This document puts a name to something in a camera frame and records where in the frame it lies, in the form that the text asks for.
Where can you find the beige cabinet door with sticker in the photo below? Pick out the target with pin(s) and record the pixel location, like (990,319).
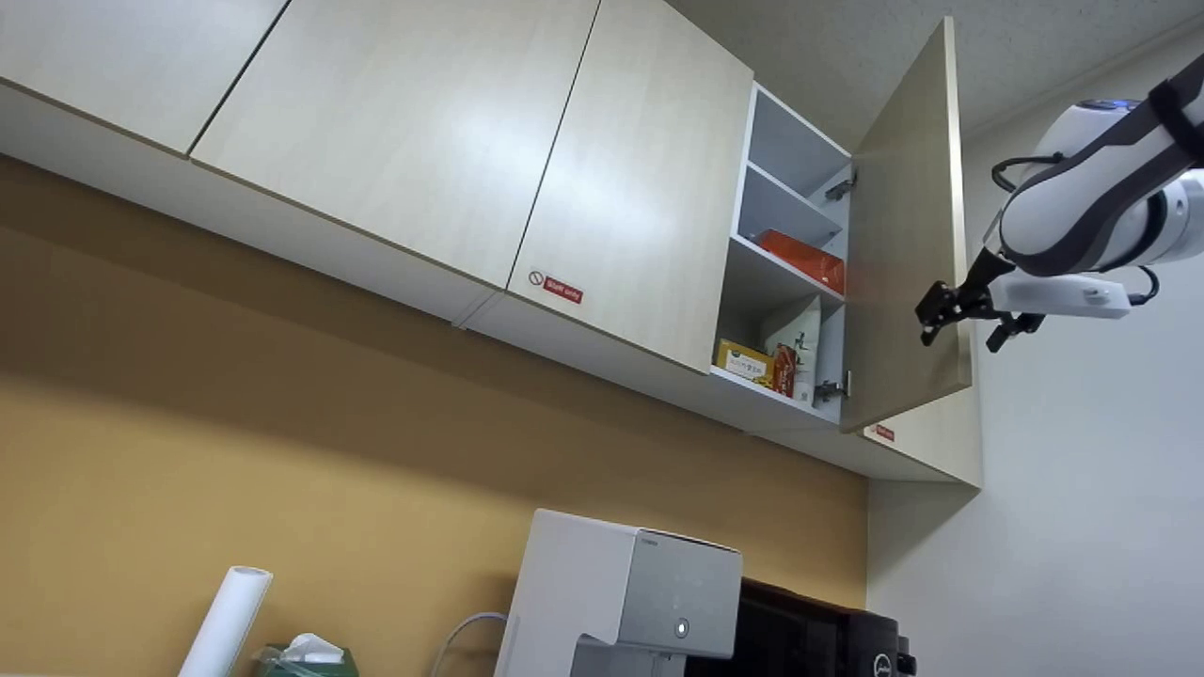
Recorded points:
(633,212)

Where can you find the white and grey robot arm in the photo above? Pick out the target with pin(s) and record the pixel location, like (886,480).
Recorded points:
(1107,195)

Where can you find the white paper roll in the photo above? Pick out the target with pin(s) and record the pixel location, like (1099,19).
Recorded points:
(226,622)

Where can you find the black coffee machine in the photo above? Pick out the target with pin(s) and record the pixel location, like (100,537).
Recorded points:
(783,635)

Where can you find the yellow box in cabinet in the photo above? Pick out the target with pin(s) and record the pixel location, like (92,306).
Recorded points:
(744,362)

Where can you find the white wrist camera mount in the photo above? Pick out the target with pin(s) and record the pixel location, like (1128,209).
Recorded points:
(1067,294)

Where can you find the white red package in cabinet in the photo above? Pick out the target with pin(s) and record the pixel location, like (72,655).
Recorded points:
(797,353)

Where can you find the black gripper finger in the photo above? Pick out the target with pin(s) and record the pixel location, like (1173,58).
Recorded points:
(930,299)
(930,329)

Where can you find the clear curved tube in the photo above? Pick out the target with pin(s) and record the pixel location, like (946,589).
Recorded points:
(461,635)

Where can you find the green tissue box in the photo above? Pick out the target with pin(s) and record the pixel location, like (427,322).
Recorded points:
(305,655)

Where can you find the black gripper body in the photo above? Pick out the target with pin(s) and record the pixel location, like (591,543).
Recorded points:
(979,306)

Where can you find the orange box on shelf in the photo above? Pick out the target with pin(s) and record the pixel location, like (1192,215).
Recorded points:
(811,260)

